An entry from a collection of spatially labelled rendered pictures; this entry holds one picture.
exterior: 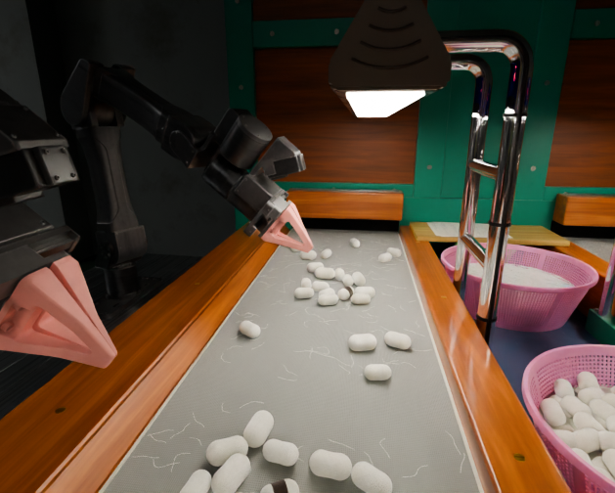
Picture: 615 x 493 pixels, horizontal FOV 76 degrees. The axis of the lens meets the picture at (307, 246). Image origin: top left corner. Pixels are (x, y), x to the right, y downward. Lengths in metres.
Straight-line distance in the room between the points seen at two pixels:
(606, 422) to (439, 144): 0.75
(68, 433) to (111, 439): 0.03
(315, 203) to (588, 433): 0.76
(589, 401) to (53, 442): 0.52
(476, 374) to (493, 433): 0.09
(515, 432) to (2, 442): 0.43
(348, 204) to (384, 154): 0.17
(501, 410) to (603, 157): 0.89
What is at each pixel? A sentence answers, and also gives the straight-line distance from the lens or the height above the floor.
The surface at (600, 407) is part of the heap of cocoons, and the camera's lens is 0.53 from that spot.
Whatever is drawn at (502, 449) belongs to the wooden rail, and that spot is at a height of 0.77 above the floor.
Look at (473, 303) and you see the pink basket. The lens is 0.79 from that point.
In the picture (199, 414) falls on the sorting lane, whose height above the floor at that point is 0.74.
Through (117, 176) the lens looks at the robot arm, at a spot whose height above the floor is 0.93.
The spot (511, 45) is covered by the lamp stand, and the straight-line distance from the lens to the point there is 0.54.
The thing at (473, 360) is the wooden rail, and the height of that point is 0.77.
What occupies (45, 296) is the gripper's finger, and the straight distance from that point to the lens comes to 0.31.
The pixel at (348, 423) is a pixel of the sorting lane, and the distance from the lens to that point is 0.42.
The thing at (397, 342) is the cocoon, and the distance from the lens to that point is 0.54.
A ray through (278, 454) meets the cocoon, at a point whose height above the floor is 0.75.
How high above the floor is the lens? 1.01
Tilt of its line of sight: 17 degrees down
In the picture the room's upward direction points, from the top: straight up
